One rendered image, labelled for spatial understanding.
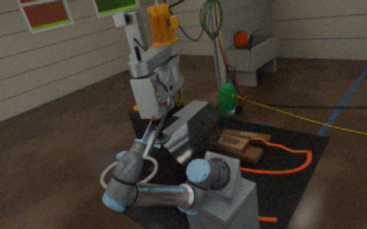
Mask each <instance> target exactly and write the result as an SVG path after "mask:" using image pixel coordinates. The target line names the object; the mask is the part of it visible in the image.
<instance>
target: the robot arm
mask: <svg viewBox="0 0 367 229"><path fill-rule="evenodd" d="M146 147H147V143H146V142H143V141H141V140H139V139H137V138H136V139H135V142H134V145H133V146H132V147H131V150H129V151H122V152H121V153H118V154H117V156H116V157H117V160H118V164H117V166H116V167H115V171H114V172H113V174H112V177H111V179H110V180H109V184H108V186H107V188H106V191H105V192H104V194H103V203H104V204H105V205H106V206H108V207H109V208H111V209H112V210H115V211H118V212H123V211H124V209H126V206H132V205H160V206H177V207H178V209H179V210H180V211H182V212H185V213H186V214H190V215H195V214H197V213H198V212H199V210H200V208H201V205H202V202H203V201H204V198H205V195H206V193H207V191H208V188H209V186H211V187H212V188H219V187H220V186H223V184H225V183H226V180H227V178H228V170H227V168H226V165H225V164H224V163H223V162H221V161H218V160H212V161H206V160H205V159H194V160H192V161H191V162H190V163H189V165H188V166H187V170H186V174H187V181H186V183H185V184H180V185H179V186H169V185H163V184H144V183H138V178H139V174H140V173H141V171H142V169H143V154H144V153H145V150H146Z"/></svg>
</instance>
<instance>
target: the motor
mask: <svg viewBox="0 0 367 229"><path fill-rule="evenodd" d="M147 11H148V14H149V15H150V17H149V21H150V25H151V31H152V33H153V36H154V43H153V44H152V45H149V46H150V47H154V46H159V45H172V44H173V43H174V42H176V41H178V39H181V37H175V35H174V29H175V28H177V27H179V25H178V16H177V15H175V16H172V17H171V16H170V13H168V12H169V6H168V4H166V3H164V4H160V5H159V6H150V7H148V9H147Z"/></svg>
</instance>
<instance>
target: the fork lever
mask: <svg viewBox="0 0 367 229"><path fill-rule="evenodd" d="M166 108H167V106H166ZM167 112H168V108H167V110H166V112H165V113H164V114H163V116H162V118H161V120H160V123H159V124H158V129H157V130H151V127H152V126H153V125H154V124H153V123H152V121H150V124H149V126H148V128H147V130H146V133H145V135H144V136H143V142H146V143H147V147H146V150H145V153H144V154H143V156H146V157H149V156H150V154H151V150H152V149H153V147H154V144H155V142H156V140H157V138H158V134H159V132H160V129H161V127H162V124H163V121H164V120H165V118H166V114H167Z"/></svg>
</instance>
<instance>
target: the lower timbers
mask: <svg viewBox="0 0 367 229"><path fill-rule="evenodd" d="M223 130H224V131H223V134H224V135H231V136H235V137H238V138H247V139H250V137H245V136H240V132H243V131H238V130H225V129H223ZM256 137H257V138H263V139H264V141H262V140H260V139H250V142H251V143H256V144H259V145H266V143H265V142H268V143H269V142H270V141H271V135H267V134H258V135H257V136H256ZM212 152H213V153H218V154H221V155H223V156H226V157H231V158H235V159H239V160H241V161H245V162H250V163H252V164H254V165H255V164H256V162H258V161H259V159H260V158H261V157H262V155H263V149H261V148H258V147H252V146H249V147H248V148H247V150H246V151H245V152H244V154H243V155H240V154H238V153H231V152H229V151H226V150H220V149H217V148H214V150H213V151H212Z"/></svg>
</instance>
